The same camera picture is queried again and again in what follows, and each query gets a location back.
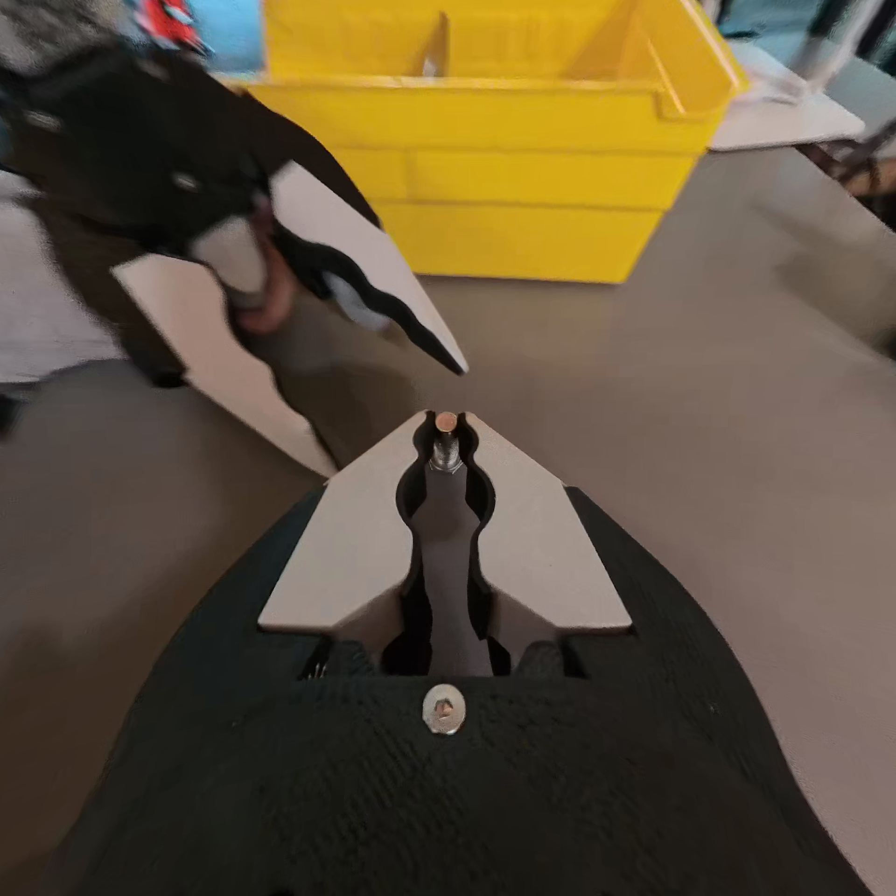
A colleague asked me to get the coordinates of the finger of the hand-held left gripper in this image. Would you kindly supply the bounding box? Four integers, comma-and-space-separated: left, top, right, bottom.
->
269, 160, 470, 378
112, 253, 342, 480

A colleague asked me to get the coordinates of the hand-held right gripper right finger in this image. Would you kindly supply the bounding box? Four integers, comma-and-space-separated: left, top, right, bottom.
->
458, 412, 633, 655

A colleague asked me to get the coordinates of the yellow storage bin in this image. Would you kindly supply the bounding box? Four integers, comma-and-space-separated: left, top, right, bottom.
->
238, 0, 750, 284

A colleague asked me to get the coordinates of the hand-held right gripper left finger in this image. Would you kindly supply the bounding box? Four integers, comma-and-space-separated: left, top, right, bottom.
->
258, 410, 431, 655

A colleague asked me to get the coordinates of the silver hex bolt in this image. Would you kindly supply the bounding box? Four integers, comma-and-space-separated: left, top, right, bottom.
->
430, 412, 463, 476

